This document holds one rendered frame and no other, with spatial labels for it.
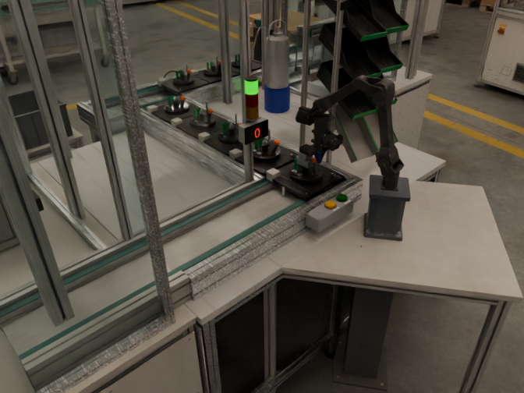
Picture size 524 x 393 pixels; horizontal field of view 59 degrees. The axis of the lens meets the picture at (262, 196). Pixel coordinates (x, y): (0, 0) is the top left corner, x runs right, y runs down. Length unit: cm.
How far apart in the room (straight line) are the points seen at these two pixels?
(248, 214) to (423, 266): 68
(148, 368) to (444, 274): 104
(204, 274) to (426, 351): 146
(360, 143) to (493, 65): 410
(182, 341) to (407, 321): 151
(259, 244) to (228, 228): 17
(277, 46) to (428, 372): 189
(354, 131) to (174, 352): 121
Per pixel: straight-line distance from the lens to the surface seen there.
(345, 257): 174
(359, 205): 202
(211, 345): 168
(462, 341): 275
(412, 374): 254
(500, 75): 607
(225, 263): 158
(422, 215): 203
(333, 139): 181
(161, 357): 156
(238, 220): 181
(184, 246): 171
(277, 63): 276
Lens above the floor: 199
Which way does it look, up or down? 34 degrees down
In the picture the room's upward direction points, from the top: 1 degrees counter-clockwise
